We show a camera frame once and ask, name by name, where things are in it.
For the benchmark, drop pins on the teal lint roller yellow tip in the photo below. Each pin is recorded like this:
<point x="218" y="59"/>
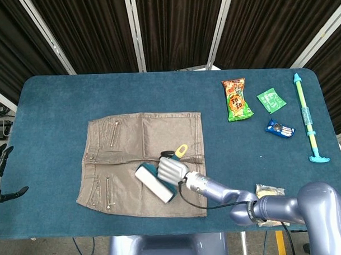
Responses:
<point x="154" y="182"/>

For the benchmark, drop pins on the silver-blue robot torso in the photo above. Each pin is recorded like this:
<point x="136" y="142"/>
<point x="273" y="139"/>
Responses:
<point x="169" y="248"/>

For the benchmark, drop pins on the dark brown pleated screen panel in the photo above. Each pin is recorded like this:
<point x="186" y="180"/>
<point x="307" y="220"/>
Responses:
<point x="13" y="43"/>
<point x="94" y="32"/>
<point x="270" y="26"/>
<point x="178" y="29"/>
<point x="337" y="85"/>

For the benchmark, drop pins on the green orange snack bag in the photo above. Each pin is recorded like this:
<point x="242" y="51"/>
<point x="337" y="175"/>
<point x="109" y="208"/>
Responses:
<point x="237" y="102"/>

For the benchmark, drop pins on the silver-blue right robot arm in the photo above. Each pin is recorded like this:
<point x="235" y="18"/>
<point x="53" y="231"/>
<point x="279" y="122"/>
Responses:
<point x="302" y="207"/>

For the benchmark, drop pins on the small green sachet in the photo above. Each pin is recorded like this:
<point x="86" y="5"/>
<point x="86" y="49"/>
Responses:
<point x="271" y="100"/>

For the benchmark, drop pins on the white screen frame post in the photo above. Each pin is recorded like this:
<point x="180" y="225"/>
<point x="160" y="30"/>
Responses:
<point x="48" y="36"/>
<point x="136" y="33"/>
<point x="318" y="38"/>
<point x="2" y="98"/>
<point x="218" y="30"/>

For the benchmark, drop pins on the teal yellow toy pump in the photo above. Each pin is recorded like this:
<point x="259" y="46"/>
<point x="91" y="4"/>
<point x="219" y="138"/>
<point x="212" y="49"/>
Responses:
<point x="306" y="111"/>

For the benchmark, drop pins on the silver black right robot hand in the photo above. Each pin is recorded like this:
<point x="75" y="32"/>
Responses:
<point x="172" y="170"/>

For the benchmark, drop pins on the blue cookie pack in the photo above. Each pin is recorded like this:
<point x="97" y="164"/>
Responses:
<point x="279" y="128"/>

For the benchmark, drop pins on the shiny grey-brown zipper skirt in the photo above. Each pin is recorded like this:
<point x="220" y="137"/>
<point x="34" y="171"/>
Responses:
<point x="159" y="133"/>

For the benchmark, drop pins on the clear plastic snack packet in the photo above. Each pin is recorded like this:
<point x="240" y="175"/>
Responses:
<point x="269" y="189"/>

